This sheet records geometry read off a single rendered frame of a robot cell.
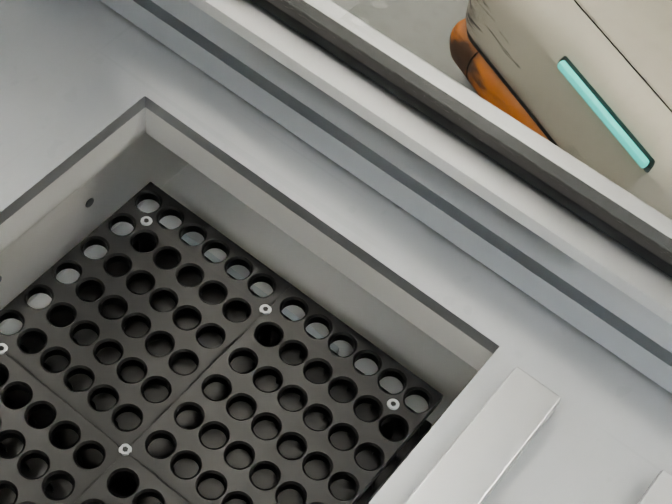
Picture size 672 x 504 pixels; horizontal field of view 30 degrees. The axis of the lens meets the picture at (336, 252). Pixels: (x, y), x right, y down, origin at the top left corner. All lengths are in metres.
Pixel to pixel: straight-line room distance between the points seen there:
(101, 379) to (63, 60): 0.15
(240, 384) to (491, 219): 0.13
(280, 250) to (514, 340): 0.18
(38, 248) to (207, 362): 0.12
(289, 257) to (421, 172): 0.16
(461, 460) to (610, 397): 0.08
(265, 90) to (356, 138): 0.05
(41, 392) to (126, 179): 0.15
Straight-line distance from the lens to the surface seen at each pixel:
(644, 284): 0.51
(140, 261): 0.59
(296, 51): 0.55
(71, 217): 0.63
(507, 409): 0.50
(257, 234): 0.68
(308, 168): 0.57
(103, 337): 0.57
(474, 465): 0.49
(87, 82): 0.60
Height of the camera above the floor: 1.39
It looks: 56 degrees down
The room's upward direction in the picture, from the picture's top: 11 degrees clockwise
